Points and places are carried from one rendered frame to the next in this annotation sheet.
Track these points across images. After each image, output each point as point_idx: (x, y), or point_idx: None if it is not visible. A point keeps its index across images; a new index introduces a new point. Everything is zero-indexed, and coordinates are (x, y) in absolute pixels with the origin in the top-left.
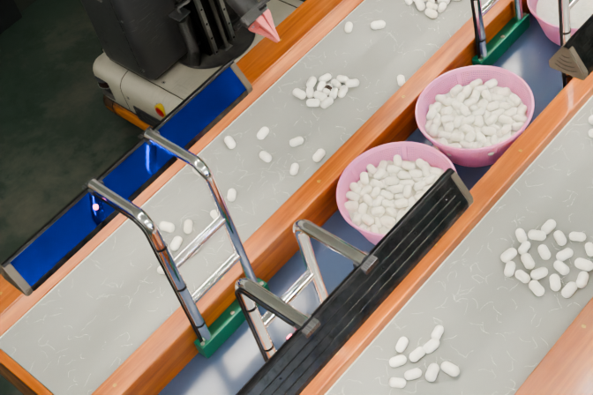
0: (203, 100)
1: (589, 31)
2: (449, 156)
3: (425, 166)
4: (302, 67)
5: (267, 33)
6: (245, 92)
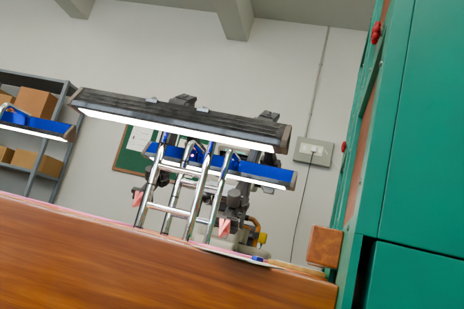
0: (51, 123)
1: (98, 91)
2: None
3: None
4: None
5: (136, 203)
6: (62, 134)
